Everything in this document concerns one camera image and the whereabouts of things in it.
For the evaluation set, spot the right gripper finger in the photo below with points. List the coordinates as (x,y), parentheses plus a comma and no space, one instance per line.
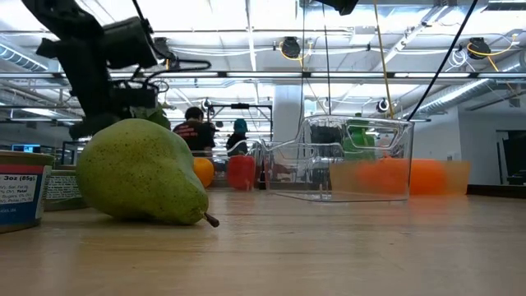
(339,5)

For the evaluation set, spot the person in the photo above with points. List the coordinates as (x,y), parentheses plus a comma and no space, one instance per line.
(193,131)
(238,137)

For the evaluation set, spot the green potted plant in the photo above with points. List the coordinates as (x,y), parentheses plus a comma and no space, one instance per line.
(158,117)

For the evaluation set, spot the red bell pepper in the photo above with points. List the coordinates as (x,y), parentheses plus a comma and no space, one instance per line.
(241,172)

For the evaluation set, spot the dark desk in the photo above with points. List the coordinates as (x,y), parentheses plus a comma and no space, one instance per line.
(497,190)

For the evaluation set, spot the green plastic bottle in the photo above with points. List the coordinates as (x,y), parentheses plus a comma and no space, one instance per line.
(359,141)

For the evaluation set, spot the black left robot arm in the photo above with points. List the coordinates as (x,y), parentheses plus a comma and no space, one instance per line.
(61,16)

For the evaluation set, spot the black metal rack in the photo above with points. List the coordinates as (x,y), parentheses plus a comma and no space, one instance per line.
(240,106)

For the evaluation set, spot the computer monitor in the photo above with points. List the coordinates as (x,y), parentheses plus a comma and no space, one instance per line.
(25,148)

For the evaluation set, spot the tall can blue pink label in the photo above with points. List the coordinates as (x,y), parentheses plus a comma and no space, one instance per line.
(20,193)

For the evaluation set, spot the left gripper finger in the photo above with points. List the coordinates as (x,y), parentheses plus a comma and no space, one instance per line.
(90,125)

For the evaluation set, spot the orange translucent plastic tray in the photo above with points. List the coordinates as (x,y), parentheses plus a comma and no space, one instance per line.
(460,177)

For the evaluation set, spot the orange fruit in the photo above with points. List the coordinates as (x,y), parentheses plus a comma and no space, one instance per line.
(204,172)

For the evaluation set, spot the green speckled pear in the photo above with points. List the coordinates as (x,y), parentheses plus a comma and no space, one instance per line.
(139,172)

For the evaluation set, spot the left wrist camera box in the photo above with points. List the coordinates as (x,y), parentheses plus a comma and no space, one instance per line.
(129,43)

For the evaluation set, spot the gold can green label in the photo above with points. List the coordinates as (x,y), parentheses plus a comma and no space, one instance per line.
(63,191)

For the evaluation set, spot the silver ventilation duct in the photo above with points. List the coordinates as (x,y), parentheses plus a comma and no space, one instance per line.
(472,90)

